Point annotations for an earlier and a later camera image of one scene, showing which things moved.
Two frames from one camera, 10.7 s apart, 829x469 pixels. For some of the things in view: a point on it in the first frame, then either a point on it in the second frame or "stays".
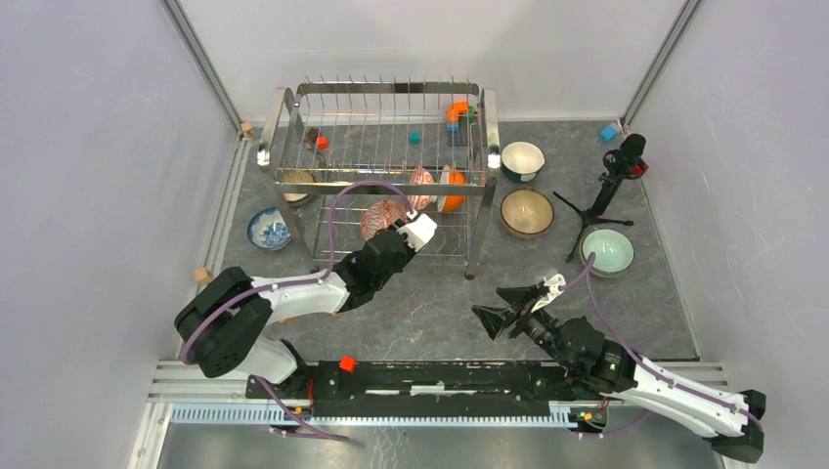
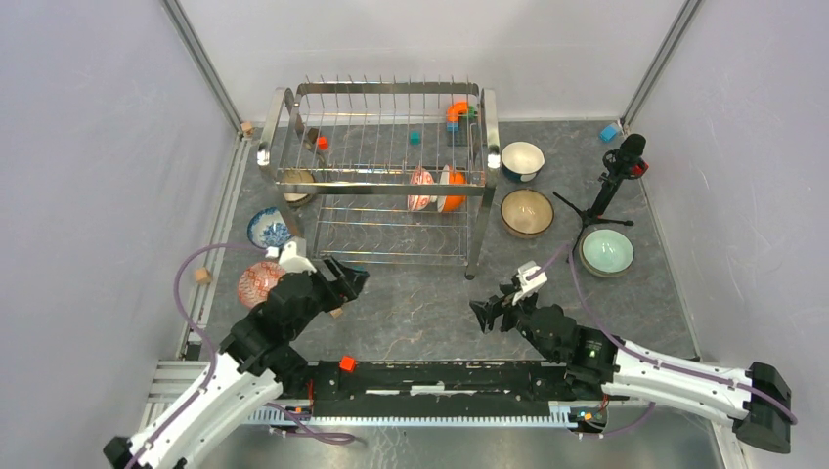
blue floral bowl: (267, 229) stays
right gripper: (492, 319) stays
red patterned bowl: (379, 216) -> (256, 280)
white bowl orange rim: (421, 176) stays
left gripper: (406, 249) -> (347, 286)
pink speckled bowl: (527, 213) stays
